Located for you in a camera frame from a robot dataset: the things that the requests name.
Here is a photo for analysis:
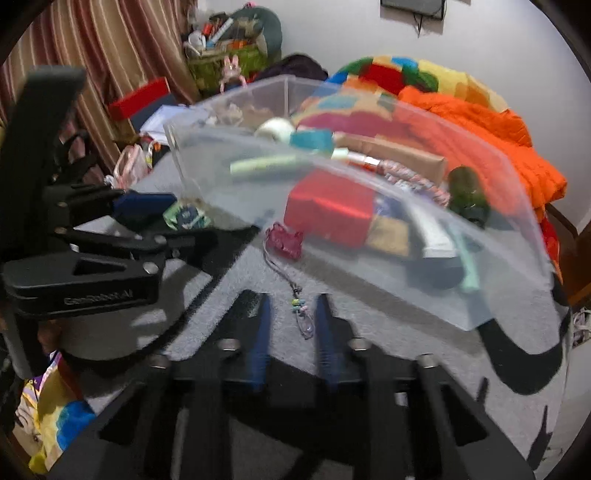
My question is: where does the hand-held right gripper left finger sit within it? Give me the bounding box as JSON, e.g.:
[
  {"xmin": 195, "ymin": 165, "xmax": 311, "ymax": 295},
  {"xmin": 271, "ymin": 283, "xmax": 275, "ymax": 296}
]
[{"xmin": 48, "ymin": 291, "xmax": 273, "ymax": 480}]

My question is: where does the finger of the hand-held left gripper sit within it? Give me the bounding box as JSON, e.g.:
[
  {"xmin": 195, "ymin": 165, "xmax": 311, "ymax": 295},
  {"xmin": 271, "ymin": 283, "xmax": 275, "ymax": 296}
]
[
  {"xmin": 0, "ymin": 226, "xmax": 219, "ymax": 320},
  {"xmin": 44, "ymin": 184, "xmax": 178, "ymax": 222}
]

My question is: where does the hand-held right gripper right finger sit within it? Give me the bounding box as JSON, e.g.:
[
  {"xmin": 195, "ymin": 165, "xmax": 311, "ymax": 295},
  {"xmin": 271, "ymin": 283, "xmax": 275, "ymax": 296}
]
[{"xmin": 314, "ymin": 293, "xmax": 536, "ymax": 480}]

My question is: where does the green square compact case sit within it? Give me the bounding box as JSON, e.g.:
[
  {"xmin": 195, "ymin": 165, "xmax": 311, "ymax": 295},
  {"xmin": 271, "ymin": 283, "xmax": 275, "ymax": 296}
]
[{"xmin": 163, "ymin": 198, "xmax": 212, "ymax": 230}]

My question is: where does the red pouch with beaded lanyard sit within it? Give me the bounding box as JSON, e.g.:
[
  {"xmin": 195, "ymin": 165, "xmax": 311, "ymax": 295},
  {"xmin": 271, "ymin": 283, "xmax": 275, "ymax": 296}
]
[{"xmin": 263, "ymin": 222, "xmax": 319, "ymax": 341}]

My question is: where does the light green tube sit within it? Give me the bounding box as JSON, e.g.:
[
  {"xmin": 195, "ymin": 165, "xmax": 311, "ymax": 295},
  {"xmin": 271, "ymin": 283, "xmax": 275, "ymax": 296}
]
[{"xmin": 229, "ymin": 154, "xmax": 301, "ymax": 176}]

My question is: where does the clear plastic storage box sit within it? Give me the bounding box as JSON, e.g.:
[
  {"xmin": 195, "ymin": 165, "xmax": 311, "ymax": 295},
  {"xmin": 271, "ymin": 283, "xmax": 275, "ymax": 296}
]
[{"xmin": 164, "ymin": 75, "xmax": 557, "ymax": 330}]

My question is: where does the white tape roll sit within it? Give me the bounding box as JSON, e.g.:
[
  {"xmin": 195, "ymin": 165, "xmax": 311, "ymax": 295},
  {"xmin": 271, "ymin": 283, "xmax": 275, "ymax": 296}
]
[{"xmin": 255, "ymin": 117, "xmax": 296, "ymax": 144}]

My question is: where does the white and green tube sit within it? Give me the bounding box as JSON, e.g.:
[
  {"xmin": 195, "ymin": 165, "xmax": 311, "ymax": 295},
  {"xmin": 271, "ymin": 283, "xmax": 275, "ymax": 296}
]
[{"xmin": 409, "ymin": 205, "xmax": 462, "ymax": 261}]

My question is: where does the purple cosmetic tube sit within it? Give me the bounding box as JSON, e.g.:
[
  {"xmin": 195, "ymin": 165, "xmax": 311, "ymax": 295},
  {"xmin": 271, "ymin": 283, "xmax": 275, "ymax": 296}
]
[{"xmin": 375, "ymin": 193, "xmax": 407, "ymax": 217}]

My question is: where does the pink braided cord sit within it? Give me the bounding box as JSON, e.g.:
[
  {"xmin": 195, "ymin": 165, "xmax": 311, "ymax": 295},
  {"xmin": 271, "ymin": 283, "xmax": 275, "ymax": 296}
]
[{"xmin": 379, "ymin": 159, "xmax": 451, "ymax": 206}]

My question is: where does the beige cosmetic tube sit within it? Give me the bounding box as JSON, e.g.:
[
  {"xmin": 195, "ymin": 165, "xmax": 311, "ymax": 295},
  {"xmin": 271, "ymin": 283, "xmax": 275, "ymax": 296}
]
[{"xmin": 331, "ymin": 131, "xmax": 448, "ymax": 183}]

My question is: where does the pink and white bag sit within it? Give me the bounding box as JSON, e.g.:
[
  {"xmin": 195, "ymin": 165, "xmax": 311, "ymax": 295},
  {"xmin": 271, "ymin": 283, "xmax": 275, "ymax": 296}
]
[{"xmin": 113, "ymin": 144, "xmax": 151, "ymax": 190}]

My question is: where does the grey and black mat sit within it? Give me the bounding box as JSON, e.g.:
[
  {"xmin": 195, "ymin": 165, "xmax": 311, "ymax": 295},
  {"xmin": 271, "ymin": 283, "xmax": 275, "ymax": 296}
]
[{"xmin": 60, "ymin": 152, "xmax": 571, "ymax": 480}]

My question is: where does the flat red box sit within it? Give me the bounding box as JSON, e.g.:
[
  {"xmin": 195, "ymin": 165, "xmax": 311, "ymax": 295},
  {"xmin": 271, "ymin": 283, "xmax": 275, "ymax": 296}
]
[{"xmin": 108, "ymin": 78, "xmax": 171, "ymax": 121}]

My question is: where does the striped brown curtain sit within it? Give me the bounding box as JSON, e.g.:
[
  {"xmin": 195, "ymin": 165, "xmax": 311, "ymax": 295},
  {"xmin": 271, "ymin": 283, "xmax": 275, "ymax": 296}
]
[{"xmin": 0, "ymin": 0, "xmax": 204, "ymax": 185}]

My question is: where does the colourful fleece blanket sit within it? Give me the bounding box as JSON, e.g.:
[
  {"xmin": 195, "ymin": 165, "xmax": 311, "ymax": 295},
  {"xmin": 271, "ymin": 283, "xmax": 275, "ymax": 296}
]
[{"xmin": 16, "ymin": 353, "xmax": 98, "ymax": 476}]

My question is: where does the green storage basket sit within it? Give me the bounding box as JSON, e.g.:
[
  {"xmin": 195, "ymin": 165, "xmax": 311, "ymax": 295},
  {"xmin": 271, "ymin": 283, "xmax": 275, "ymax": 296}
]
[{"xmin": 185, "ymin": 44, "xmax": 269, "ymax": 100}]

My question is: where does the pink bunny figure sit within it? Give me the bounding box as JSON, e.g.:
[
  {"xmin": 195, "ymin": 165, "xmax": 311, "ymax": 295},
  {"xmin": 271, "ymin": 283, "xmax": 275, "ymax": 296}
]
[{"xmin": 219, "ymin": 54, "xmax": 247, "ymax": 88}]

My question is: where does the dark maroon clothing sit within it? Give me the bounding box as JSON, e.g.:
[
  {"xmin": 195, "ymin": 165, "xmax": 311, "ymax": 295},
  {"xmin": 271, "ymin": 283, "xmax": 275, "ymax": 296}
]
[{"xmin": 256, "ymin": 54, "xmax": 329, "ymax": 84}]

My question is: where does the grey neck pillow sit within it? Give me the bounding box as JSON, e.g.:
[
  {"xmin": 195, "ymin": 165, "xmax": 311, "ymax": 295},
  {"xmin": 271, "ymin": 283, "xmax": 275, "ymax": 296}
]
[{"xmin": 222, "ymin": 6, "xmax": 283, "ymax": 70}]

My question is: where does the dark green bottle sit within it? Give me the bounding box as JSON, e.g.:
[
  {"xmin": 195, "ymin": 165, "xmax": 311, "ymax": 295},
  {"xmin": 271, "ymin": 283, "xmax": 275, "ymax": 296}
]
[{"xmin": 447, "ymin": 166, "xmax": 491, "ymax": 227}]

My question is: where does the white shoe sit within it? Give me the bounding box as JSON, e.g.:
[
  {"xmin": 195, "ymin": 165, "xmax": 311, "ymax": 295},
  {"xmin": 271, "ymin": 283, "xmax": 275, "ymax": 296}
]
[{"xmin": 571, "ymin": 309, "xmax": 591, "ymax": 349}]

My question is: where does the orange duvet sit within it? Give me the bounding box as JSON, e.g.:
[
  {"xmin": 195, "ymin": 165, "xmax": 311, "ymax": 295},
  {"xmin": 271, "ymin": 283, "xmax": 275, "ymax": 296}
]
[{"xmin": 397, "ymin": 85, "xmax": 568, "ymax": 278}]

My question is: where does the colourful patchwork quilt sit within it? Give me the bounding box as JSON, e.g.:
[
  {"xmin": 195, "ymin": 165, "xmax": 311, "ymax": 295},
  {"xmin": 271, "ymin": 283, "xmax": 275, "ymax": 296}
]
[{"xmin": 295, "ymin": 55, "xmax": 511, "ymax": 139}]

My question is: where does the black wall monitor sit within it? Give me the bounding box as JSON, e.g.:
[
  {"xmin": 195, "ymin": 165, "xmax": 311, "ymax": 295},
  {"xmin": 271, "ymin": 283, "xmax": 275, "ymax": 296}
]
[{"xmin": 381, "ymin": 0, "xmax": 447, "ymax": 21}]

